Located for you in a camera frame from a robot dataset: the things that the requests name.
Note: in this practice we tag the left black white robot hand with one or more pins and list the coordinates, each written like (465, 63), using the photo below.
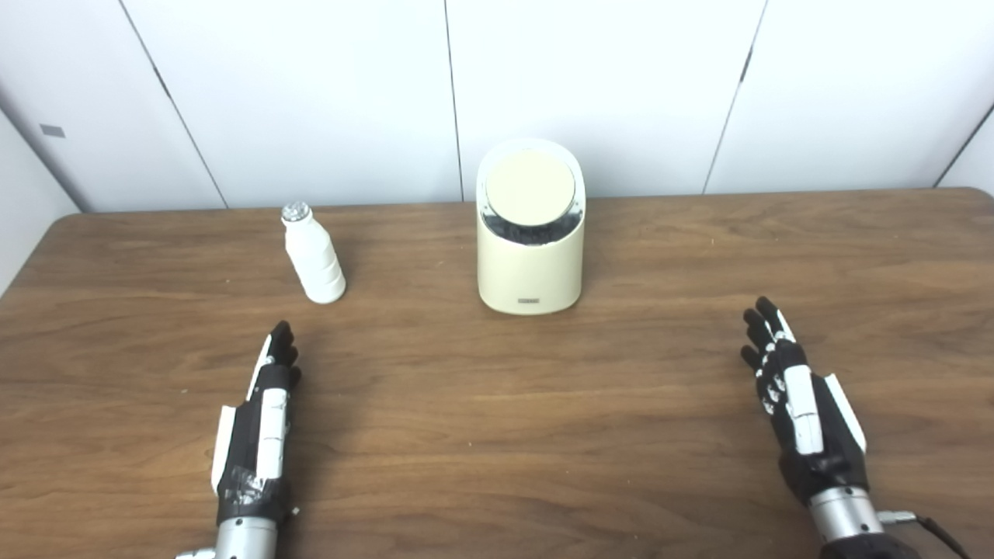
(268, 435)

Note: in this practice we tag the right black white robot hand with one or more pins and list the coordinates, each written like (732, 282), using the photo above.
(804, 411)

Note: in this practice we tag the small white plastic bottle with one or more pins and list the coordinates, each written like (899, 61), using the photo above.
(314, 260)

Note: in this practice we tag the cream-colored plastic bin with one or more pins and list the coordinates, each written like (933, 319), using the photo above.
(530, 272)

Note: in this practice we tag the cream round bin lid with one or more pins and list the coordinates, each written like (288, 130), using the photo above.
(530, 188)

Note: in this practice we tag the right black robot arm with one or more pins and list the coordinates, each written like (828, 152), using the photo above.
(846, 516)

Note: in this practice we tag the black bin liner bag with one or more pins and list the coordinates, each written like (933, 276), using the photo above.
(532, 231)

